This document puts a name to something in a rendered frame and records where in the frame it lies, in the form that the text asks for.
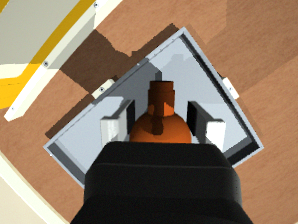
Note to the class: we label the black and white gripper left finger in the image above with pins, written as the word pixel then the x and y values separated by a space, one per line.
pixel 117 126

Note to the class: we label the brown glass bottle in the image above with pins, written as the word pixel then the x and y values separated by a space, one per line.
pixel 160 123

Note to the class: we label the yellow plastic crate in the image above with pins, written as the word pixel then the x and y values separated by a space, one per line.
pixel 29 31

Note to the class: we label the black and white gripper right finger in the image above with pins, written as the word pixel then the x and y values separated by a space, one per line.
pixel 202 125

